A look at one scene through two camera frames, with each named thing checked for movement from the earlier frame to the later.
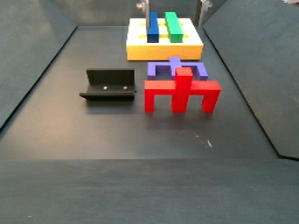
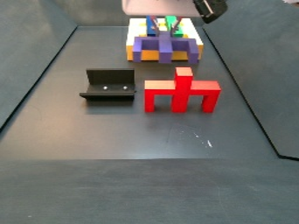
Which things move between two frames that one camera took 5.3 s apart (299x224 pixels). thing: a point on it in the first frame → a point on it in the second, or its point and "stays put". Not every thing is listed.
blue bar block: (153, 31) stays put
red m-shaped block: (182, 87) stays put
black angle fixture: (110, 85) stays put
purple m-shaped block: (163, 70) → (165, 44)
